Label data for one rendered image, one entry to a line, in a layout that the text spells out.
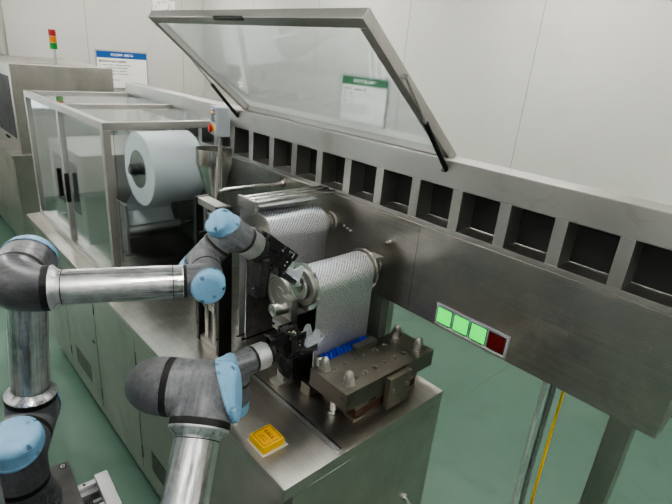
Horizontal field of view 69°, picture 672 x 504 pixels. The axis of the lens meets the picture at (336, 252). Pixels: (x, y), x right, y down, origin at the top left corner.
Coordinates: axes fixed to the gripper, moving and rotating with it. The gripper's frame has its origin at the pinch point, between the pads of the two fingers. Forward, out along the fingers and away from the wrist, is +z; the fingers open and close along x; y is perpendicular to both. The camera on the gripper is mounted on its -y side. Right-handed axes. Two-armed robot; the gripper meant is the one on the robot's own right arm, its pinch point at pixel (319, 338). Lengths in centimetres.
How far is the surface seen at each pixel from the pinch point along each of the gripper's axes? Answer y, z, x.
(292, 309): 8.6, -5.7, 7.0
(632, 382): 16, 30, -76
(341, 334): -1.7, 9.3, -0.3
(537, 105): 62, 263, 74
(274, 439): -16.5, -25.3, -12.4
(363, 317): 1.5, 19.0, -0.2
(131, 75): 40, 163, 555
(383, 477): -40.4, 8.1, -26.0
